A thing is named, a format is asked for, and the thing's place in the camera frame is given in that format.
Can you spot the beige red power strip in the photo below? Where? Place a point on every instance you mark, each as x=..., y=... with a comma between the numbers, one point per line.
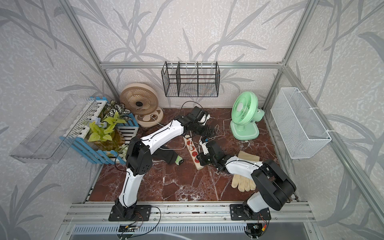
x=193, y=151

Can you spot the black green-cuffed glove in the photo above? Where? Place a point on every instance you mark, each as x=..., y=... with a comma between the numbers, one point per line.
x=169, y=156

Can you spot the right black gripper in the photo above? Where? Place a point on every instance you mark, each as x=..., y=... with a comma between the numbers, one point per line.
x=201, y=156

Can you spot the green potted plant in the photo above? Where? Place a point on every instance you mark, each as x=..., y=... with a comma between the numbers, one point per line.
x=104, y=131

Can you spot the blue white wooden crate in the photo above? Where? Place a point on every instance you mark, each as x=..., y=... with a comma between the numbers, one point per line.
x=90, y=151

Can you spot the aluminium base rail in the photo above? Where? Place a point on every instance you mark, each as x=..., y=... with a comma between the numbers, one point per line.
x=186, y=218

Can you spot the cream work glove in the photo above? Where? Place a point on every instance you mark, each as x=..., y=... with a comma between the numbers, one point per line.
x=241, y=183

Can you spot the clear plastic wall tray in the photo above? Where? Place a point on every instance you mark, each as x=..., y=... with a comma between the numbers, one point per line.
x=52, y=138

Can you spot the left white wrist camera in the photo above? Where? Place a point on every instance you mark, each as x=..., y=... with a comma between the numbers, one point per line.
x=206, y=116

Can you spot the white mesh wall basket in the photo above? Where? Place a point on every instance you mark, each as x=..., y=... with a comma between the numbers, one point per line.
x=299, y=126

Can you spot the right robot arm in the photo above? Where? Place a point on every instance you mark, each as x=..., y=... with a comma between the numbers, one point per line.
x=274, y=187

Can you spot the green desk fan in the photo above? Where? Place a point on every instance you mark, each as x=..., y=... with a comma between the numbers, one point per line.
x=245, y=115

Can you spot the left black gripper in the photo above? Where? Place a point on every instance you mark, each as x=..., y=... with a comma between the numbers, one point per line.
x=206, y=133

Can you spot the black wire wall basket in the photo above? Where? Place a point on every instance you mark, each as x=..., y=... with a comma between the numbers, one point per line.
x=192, y=80

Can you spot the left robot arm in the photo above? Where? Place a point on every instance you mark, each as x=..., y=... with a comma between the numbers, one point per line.
x=139, y=160

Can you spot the beige desk fan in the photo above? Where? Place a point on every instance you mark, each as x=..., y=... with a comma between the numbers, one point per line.
x=142, y=101

